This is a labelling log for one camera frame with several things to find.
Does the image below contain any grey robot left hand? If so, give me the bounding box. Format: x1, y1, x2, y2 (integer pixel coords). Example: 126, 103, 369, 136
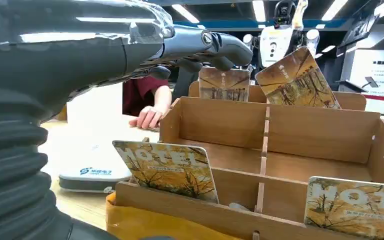
0, 0, 255, 121

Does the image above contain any person's hand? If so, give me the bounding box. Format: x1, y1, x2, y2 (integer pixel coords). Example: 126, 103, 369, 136
128, 105, 165, 130

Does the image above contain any person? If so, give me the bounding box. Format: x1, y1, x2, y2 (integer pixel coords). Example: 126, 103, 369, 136
122, 76, 170, 117

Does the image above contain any grey white card reader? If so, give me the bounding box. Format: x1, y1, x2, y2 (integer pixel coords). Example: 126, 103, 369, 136
58, 145, 134, 194

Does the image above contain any wooden card box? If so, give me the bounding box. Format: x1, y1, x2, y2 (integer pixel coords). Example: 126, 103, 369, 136
105, 80, 384, 240

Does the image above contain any white and black humanoid robot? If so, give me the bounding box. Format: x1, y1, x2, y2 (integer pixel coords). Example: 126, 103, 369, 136
242, 0, 321, 70

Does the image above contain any white sign board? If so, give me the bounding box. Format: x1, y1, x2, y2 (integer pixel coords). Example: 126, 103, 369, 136
339, 23, 384, 117

